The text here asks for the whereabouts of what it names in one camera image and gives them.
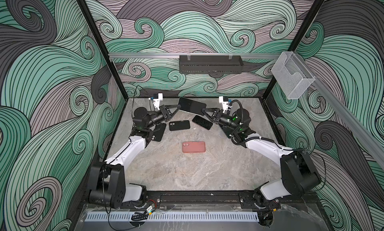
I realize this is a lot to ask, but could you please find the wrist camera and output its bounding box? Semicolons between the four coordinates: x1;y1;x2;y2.
219;96;232;111
150;93;163;110

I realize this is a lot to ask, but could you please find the black wall tray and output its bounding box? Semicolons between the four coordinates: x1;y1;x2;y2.
179;56;244;75

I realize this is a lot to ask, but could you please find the black case edge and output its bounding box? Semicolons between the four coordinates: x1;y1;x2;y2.
151;123;167;142

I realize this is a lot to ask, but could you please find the clear plastic wall holder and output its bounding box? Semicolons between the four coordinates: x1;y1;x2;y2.
272;51;315;100

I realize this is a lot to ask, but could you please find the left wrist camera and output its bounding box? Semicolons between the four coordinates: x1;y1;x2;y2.
150;93;163;110

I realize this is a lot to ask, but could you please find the white slotted cable duct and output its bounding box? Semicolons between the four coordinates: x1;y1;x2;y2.
85;211;259;222

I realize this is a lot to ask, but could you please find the right aluminium rail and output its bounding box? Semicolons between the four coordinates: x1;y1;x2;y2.
299;56;384;163

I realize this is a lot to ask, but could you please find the pink phone case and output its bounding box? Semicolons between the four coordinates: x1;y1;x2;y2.
182;141;206;153

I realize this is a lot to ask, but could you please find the black phone patterned reflection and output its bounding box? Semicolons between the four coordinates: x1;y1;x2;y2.
192;115;213;130

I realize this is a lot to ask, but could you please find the black case with camera hole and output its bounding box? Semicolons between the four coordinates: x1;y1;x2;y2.
169;120;191;132

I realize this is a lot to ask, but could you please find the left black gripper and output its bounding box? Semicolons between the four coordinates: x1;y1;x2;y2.
145;106;179;131

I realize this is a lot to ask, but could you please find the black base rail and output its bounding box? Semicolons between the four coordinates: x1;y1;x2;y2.
88;190;319;210

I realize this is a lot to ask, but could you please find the aluminium rail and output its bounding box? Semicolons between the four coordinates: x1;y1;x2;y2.
109;52;280;60
299;56;384;163

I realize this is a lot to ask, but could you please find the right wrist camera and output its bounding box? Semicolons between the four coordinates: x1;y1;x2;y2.
219;96;232;111

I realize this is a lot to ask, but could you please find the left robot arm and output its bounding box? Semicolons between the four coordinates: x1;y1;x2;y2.
87;105;181;209

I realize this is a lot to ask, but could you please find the back aluminium rail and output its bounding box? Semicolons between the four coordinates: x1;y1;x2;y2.
109;52;280;60

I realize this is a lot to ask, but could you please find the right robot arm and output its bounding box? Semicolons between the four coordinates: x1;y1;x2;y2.
202;108;322;206

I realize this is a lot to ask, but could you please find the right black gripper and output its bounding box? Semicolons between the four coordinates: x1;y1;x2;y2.
204;108;243;133

